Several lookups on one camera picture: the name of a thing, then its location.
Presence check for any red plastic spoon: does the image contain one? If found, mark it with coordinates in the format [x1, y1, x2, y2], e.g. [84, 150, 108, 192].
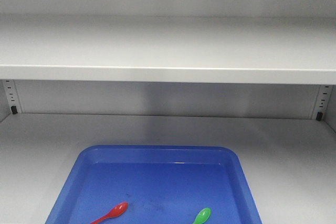
[91, 202, 128, 224]

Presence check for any green plastic spoon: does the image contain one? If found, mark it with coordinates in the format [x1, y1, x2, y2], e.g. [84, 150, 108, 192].
[193, 207, 211, 224]

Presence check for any grey cabinet shelf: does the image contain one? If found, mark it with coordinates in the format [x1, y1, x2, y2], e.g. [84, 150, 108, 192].
[1, 15, 335, 84]

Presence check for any blue plastic tray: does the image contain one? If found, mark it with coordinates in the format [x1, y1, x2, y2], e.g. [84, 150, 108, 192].
[47, 145, 261, 223]

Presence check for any right black shelf clip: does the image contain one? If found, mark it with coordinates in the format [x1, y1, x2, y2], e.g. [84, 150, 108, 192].
[316, 112, 323, 121]

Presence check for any black shelf clip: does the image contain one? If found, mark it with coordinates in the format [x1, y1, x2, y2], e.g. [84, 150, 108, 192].
[316, 112, 323, 121]
[11, 106, 18, 115]

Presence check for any left black shelf clip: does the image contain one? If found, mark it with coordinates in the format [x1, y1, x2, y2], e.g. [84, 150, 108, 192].
[11, 106, 18, 115]

